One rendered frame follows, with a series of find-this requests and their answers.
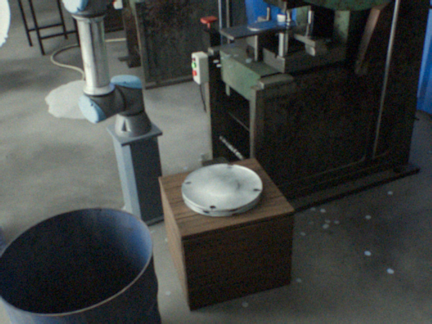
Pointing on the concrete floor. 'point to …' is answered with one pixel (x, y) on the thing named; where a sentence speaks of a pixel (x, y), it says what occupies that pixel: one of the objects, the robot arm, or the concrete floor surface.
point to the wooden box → (229, 243)
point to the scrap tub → (81, 270)
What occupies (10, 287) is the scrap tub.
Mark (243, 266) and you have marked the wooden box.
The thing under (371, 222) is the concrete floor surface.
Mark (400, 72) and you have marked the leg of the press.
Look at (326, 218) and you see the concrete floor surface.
